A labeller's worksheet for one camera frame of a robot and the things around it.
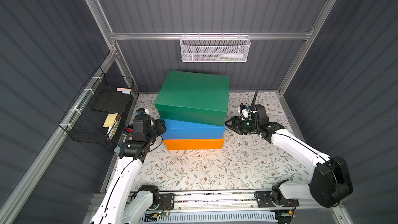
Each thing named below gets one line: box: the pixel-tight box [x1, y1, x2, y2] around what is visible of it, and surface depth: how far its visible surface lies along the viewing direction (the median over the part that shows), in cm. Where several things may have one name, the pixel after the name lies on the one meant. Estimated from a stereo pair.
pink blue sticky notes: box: [116, 87, 132, 95], surface depth 86 cm
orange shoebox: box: [163, 135, 225, 151], surface depth 93 cm
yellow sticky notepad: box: [102, 113, 119, 128], surface depth 75 cm
